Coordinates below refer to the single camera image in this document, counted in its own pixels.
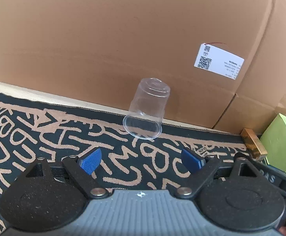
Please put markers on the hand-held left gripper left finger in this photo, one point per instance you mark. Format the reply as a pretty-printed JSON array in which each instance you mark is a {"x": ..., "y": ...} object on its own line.
[{"x": 91, "y": 161}]

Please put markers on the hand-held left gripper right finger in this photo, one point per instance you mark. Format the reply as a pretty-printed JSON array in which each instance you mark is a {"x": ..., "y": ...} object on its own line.
[{"x": 192, "y": 161}]

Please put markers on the green cardboard shoe box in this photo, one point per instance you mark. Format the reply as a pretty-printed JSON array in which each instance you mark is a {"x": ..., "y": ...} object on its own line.
[{"x": 280, "y": 147}]

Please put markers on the clear plastic cup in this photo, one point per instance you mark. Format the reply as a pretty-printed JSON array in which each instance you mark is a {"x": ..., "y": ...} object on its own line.
[{"x": 147, "y": 98}]

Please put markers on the copper brown box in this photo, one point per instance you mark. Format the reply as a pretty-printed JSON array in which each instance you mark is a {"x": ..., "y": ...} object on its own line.
[{"x": 253, "y": 142}]

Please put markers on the black letter-patterned mat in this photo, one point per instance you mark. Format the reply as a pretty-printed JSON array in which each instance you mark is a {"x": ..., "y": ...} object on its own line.
[{"x": 22, "y": 132}]

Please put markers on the white shipping label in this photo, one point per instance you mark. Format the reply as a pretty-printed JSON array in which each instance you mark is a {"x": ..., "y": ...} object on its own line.
[{"x": 219, "y": 61}]

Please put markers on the brown cardboard sheet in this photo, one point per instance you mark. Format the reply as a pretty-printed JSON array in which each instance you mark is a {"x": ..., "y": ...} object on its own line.
[{"x": 96, "y": 41}]

